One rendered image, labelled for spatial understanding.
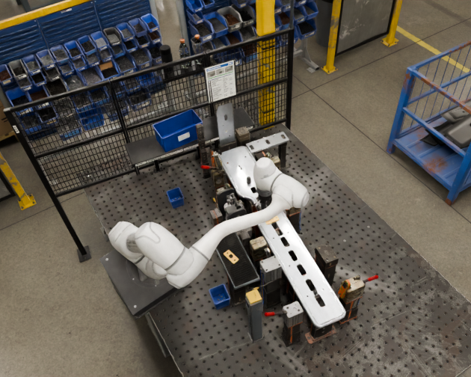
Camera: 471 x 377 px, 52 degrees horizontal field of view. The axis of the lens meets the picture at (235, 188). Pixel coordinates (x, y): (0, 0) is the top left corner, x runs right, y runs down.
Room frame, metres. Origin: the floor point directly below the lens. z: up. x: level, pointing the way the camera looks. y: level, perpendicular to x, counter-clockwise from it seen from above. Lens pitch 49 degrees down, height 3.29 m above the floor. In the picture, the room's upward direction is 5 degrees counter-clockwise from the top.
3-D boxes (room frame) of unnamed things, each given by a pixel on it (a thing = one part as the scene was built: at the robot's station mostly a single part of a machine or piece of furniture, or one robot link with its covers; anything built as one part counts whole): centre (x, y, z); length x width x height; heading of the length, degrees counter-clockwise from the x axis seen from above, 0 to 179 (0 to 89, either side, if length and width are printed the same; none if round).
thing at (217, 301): (1.37, 0.15, 0.74); 0.11 x 0.10 x 0.09; 19
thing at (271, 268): (1.35, -0.15, 0.90); 0.13 x 0.10 x 0.41; 109
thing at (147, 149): (2.50, 0.28, 1.02); 0.90 x 0.22 x 0.03; 109
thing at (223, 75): (2.71, 0.04, 1.30); 0.23 x 0.02 x 0.31; 109
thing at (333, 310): (1.70, -0.21, 1.00); 1.38 x 0.22 x 0.02; 19
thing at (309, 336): (1.12, -0.41, 0.84); 0.18 x 0.06 x 0.29; 109
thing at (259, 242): (1.51, -0.11, 0.89); 0.13 x 0.11 x 0.38; 109
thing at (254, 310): (1.14, -0.04, 0.92); 0.08 x 0.08 x 0.44; 19
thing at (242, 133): (2.45, -0.08, 0.88); 0.08 x 0.08 x 0.36; 19
